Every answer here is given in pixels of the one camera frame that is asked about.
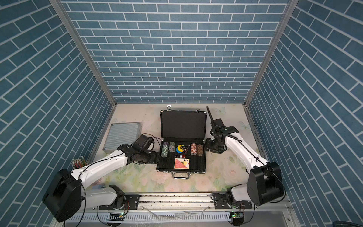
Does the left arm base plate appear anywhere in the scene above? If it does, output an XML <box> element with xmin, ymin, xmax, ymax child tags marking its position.
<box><xmin>98</xmin><ymin>194</ymin><xmax>140</xmax><ymax>211</ymax></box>

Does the pink playing card deck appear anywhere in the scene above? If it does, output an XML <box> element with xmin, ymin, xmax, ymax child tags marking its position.
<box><xmin>174</xmin><ymin>158</ymin><xmax>190</xmax><ymax>170</ymax></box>

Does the red white chip stack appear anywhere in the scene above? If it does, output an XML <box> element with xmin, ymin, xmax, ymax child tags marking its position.
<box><xmin>190</xmin><ymin>143</ymin><xmax>198</xmax><ymax>156</ymax></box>

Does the black poker case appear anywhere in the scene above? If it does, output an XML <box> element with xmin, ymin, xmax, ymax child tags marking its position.
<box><xmin>157</xmin><ymin>105</ymin><xmax>207</xmax><ymax>180</ymax></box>

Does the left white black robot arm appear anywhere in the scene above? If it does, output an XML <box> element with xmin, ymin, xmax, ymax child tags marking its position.
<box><xmin>43</xmin><ymin>144</ymin><xmax>159</xmax><ymax>222</ymax></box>

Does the aluminium front rail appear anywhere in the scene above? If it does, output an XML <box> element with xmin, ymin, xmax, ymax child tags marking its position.
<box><xmin>56</xmin><ymin>191</ymin><xmax>296</xmax><ymax>216</ymax></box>

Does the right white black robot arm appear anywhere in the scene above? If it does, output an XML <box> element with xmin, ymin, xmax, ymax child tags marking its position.
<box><xmin>205</xmin><ymin>133</ymin><xmax>286</xmax><ymax>207</ymax></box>

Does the yellow blue dealer button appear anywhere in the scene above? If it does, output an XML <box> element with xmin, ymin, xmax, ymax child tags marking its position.
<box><xmin>176</xmin><ymin>144</ymin><xmax>185</xmax><ymax>154</ymax></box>

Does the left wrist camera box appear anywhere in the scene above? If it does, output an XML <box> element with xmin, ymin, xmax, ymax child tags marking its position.
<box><xmin>136</xmin><ymin>134</ymin><xmax>155</xmax><ymax>152</ymax></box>

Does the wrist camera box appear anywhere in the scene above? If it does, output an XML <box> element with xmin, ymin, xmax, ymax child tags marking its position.
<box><xmin>210</xmin><ymin>118</ymin><xmax>239</xmax><ymax>135</ymax></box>
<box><xmin>136</xmin><ymin>134</ymin><xmax>155</xmax><ymax>152</ymax></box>

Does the coloured pencils bundle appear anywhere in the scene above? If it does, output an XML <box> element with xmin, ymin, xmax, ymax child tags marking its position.
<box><xmin>71</xmin><ymin>156</ymin><xmax>87</xmax><ymax>169</ymax></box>

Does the green white chip stack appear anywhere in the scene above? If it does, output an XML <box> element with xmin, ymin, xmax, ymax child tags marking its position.
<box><xmin>161</xmin><ymin>142</ymin><xmax>169</xmax><ymax>158</ymax></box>

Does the grey green chip stack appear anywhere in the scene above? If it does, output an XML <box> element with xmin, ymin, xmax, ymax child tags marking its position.
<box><xmin>168</xmin><ymin>142</ymin><xmax>176</xmax><ymax>153</ymax></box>

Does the silver aluminium poker case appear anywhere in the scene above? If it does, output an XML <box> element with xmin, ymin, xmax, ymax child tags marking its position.
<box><xmin>103</xmin><ymin>122</ymin><xmax>141</xmax><ymax>154</ymax></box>

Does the brown blue chip stack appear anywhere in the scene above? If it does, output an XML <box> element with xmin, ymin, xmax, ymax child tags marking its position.
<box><xmin>197</xmin><ymin>144</ymin><xmax>204</xmax><ymax>157</ymax></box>

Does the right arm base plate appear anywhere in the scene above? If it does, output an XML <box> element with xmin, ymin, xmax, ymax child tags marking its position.
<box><xmin>210</xmin><ymin>193</ymin><xmax>252</xmax><ymax>210</ymax></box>

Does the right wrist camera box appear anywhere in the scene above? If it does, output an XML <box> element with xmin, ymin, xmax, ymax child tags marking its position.
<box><xmin>210</xmin><ymin>118</ymin><xmax>239</xmax><ymax>135</ymax></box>

